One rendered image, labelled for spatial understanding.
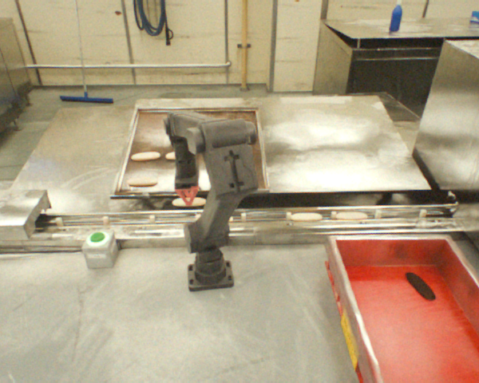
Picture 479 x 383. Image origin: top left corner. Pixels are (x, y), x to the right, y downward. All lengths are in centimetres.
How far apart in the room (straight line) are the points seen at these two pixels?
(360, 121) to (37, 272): 126
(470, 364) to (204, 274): 62
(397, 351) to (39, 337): 80
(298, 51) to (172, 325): 389
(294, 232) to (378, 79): 193
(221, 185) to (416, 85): 252
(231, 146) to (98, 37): 437
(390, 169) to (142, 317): 95
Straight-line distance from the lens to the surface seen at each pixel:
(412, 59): 298
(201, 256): 98
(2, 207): 134
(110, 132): 191
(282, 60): 456
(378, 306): 106
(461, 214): 133
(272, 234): 114
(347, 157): 146
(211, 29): 475
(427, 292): 113
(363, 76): 289
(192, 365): 92
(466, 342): 107
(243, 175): 65
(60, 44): 511
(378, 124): 168
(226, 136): 65
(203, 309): 100
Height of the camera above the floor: 159
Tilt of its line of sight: 34 degrees down
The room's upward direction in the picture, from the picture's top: straight up
